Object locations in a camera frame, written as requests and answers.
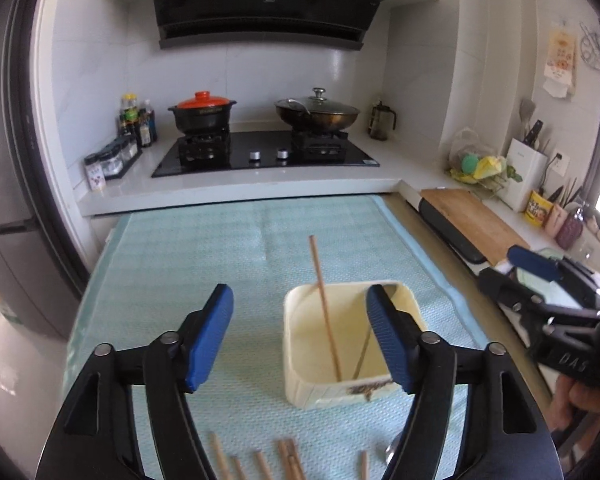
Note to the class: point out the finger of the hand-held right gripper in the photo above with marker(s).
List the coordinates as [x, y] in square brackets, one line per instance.
[532, 262]
[505, 287]

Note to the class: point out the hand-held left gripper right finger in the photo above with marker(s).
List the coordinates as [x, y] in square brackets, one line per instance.
[387, 335]

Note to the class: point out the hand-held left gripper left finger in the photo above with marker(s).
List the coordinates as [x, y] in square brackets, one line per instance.
[212, 330]

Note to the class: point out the long wooden chopstick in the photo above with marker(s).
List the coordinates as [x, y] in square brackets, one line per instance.
[325, 305]
[364, 352]

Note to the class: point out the cream plastic container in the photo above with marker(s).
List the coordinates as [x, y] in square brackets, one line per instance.
[310, 340]

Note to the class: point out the row of wooden chopsticks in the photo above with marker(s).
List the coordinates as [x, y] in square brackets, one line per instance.
[286, 462]

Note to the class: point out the person's right hand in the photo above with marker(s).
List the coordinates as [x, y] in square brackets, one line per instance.
[572, 402]

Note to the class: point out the pink cup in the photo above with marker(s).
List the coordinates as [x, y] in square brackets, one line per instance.
[555, 222]

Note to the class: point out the dark red textured bottle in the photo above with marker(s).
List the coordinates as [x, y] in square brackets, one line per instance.
[570, 227]

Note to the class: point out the yellow printed cup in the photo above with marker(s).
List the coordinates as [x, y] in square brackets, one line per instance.
[539, 208]

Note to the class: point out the wooden cutting board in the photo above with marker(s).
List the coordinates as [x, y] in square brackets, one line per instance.
[472, 222]

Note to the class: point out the black tray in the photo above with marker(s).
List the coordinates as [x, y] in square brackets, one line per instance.
[452, 237]

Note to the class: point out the teal woven mat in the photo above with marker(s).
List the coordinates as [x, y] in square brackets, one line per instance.
[190, 250]

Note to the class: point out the white utensil holder box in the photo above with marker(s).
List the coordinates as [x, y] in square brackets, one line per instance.
[522, 175]

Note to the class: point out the yellow cloth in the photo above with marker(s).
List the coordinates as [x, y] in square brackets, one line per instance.
[490, 167]

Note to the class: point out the metal spoon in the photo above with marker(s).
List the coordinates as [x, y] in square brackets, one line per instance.
[389, 452]

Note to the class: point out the green round sponge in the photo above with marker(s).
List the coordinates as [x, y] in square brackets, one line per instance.
[470, 162]

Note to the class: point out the clear plastic bag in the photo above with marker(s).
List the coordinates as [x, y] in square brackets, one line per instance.
[467, 142]

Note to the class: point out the grey spatula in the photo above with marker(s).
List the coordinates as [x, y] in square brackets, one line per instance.
[527, 112]

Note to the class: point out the black glass gas cooktop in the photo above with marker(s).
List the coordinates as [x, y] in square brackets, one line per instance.
[260, 146]

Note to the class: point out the black spice jar rack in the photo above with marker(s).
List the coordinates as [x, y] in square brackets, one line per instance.
[120, 160]

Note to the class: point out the white label spice jar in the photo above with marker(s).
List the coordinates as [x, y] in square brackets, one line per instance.
[95, 175]

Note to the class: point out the dark glass press pot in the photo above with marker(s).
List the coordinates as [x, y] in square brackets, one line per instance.
[381, 122]

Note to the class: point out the black clay pot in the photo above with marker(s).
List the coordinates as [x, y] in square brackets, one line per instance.
[202, 119]

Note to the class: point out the dark sauce bottle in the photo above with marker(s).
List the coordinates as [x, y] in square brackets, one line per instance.
[148, 127]

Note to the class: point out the dark metal wok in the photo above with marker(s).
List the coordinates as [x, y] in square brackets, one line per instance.
[320, 120]

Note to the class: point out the orange pot lid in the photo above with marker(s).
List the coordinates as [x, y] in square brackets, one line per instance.
[201, 100]

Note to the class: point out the yellow capped sauce bottle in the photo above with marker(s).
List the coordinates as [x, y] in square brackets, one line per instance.
[128, 112]

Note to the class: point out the glass wok lid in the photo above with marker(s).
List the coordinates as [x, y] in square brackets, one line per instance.
[320, 104]

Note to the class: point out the grey refrigerator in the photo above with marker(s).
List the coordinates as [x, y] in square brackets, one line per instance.
[15, 185]

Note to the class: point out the black range hood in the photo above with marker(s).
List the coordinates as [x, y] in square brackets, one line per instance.
[260, 5]

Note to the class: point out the white wall socket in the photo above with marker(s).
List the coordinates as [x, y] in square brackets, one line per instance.
[560, 162]

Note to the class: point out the wall calendar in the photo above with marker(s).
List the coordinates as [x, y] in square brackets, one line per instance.
[560, 60]

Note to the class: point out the dark door frame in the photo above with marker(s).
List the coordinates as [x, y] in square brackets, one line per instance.
[35, 85]

